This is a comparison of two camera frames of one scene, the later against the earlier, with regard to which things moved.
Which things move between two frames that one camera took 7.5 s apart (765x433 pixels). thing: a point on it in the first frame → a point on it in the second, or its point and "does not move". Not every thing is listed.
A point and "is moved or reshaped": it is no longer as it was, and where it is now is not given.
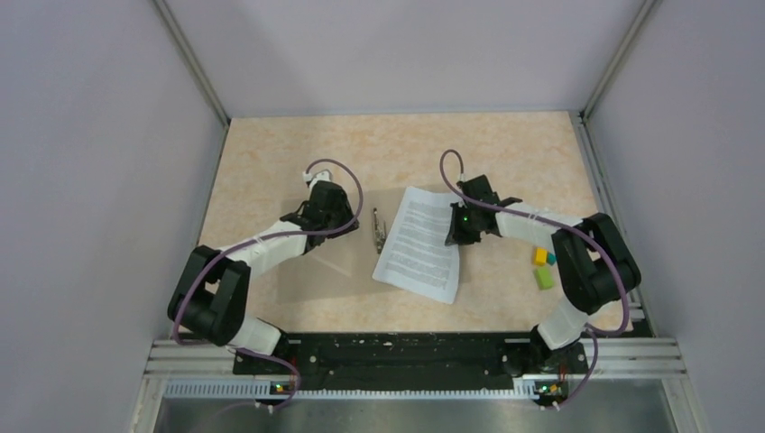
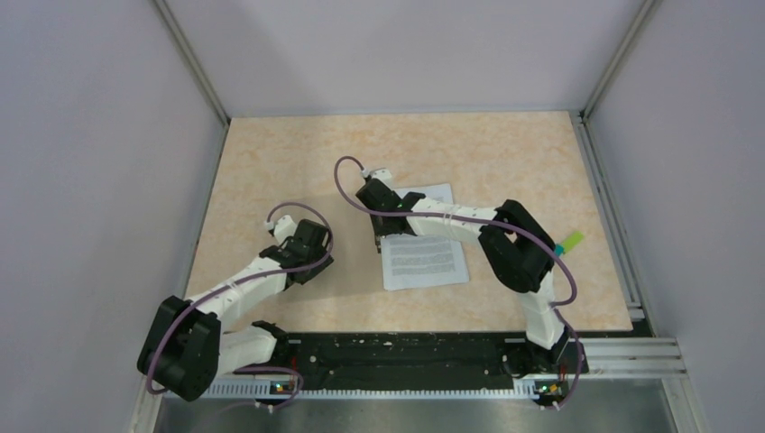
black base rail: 410,362 does not move
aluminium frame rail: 639,359 does not move
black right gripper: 456,236 → 379,228
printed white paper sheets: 415,257 is moved or reshaped
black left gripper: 345,207 → 317,270
